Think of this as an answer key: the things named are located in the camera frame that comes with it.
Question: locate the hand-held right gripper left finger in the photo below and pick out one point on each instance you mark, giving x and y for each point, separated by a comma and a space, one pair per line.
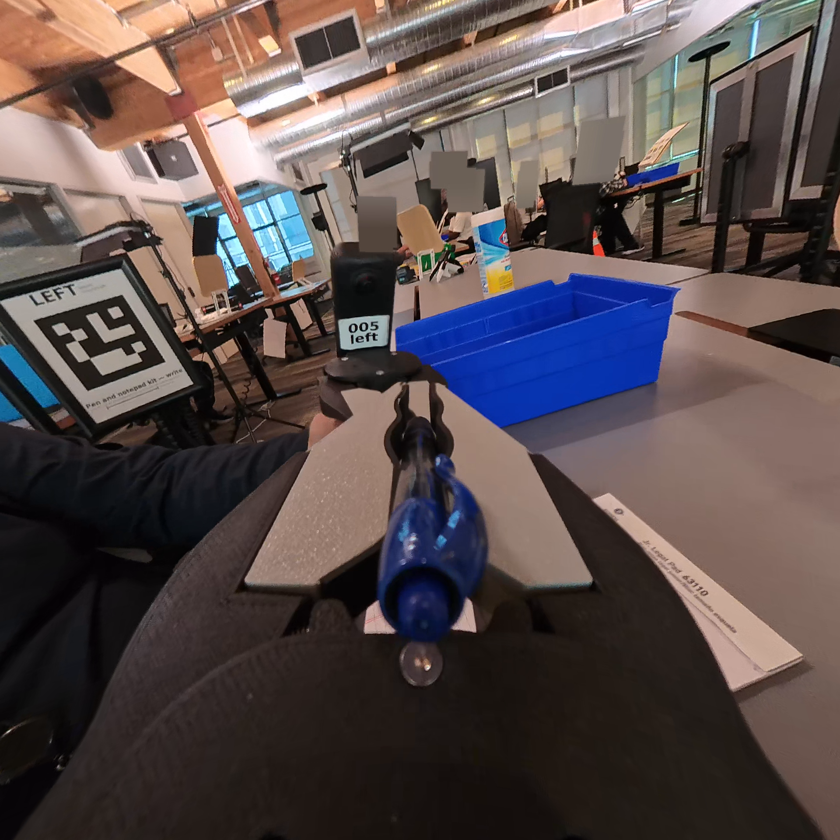
308, 525

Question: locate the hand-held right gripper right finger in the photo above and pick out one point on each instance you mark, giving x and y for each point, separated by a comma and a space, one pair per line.
518, 518

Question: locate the blue pen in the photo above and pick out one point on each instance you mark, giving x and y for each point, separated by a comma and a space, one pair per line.
426, 551

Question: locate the white lined notepad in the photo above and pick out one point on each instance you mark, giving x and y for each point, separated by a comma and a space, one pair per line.
709, 590

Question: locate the person's left forearm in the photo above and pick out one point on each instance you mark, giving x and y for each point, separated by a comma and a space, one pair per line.
164, 479

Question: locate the person's left hand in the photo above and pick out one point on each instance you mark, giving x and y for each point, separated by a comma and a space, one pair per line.
323, 430

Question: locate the wooden desk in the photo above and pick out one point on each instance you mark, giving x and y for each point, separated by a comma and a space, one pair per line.
282, 298

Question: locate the white wipes canister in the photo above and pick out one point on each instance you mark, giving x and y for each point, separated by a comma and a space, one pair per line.
492, 256

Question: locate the black tripod stand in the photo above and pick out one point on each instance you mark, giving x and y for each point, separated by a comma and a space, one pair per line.
223, 367

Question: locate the blue plastic bin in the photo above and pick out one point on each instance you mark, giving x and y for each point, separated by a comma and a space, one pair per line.
558, 354

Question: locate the orange traffic cone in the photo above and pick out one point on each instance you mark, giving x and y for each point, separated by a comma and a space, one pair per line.
598, 244

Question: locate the white ceiling vent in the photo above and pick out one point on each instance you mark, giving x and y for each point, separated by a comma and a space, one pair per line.
328, 40

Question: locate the black framed tag sign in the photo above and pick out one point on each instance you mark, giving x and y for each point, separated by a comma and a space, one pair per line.
98, 341

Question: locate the person's dark clothing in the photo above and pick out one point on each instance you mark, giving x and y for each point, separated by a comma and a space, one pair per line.
65, 656

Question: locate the small blue bin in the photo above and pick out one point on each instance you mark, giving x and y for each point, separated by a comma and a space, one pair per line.
653, 176

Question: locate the black flat tablet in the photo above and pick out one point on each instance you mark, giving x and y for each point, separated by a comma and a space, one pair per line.
800, 341

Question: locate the grey partition panel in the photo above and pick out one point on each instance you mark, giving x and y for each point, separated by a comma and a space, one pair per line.
754, 131

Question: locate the silver air duct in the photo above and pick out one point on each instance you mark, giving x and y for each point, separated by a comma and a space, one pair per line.
459, 98
426, 33

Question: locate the black wall speaker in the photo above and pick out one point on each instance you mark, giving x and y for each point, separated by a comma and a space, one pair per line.
172, 159

